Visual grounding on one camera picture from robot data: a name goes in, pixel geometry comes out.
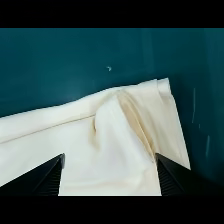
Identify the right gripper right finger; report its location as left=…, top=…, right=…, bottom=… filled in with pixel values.
left=154, top=152, right=203, bottom=197

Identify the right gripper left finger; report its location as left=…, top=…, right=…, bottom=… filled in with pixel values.
left=0, top=152, right=66, bottom=197

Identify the cream shirt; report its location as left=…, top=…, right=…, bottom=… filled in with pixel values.
left=0, top=77, right=192, bottom=197

